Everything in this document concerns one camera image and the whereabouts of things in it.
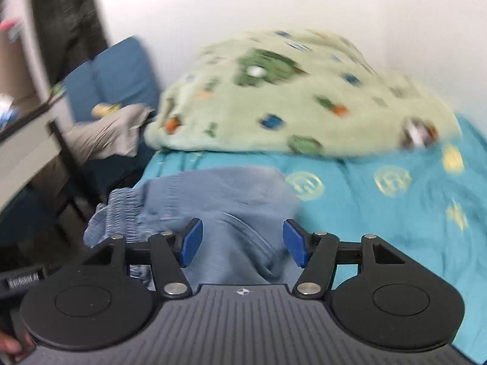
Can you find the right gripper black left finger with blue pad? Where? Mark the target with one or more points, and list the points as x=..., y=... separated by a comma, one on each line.
x=111, y=293

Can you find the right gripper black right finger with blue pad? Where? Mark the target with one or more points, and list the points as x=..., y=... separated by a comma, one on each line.
x=375, y=292

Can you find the blue denim pants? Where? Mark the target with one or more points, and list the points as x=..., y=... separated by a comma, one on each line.
x=242, y=210

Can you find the person's left hand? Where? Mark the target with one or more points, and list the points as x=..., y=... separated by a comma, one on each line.
x=15, y=349

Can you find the teal smiley bed sheet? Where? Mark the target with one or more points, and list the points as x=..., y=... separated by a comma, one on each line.
x=430, y=204

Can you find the grey desk with black edge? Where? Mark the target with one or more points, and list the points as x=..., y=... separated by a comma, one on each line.
x=28, y=144

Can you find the tissue pack on desk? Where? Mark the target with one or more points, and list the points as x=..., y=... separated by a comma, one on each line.
x=8, y=113

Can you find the grey pillow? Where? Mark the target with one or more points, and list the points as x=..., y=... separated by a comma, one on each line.
x=116, y=134

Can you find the yellow plush toy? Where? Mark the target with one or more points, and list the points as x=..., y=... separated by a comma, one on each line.
x=102, y=110

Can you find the brown refrigerator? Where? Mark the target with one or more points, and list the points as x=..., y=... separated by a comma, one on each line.
x=16, y=80

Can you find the blue folded cushion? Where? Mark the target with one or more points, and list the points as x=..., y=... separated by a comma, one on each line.
x=120, y=75

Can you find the green cartoon fleece blanket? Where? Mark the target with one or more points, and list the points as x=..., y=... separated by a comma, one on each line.
x=299, y=91

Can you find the dark window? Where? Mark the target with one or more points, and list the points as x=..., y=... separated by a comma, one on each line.
x=69, y=33

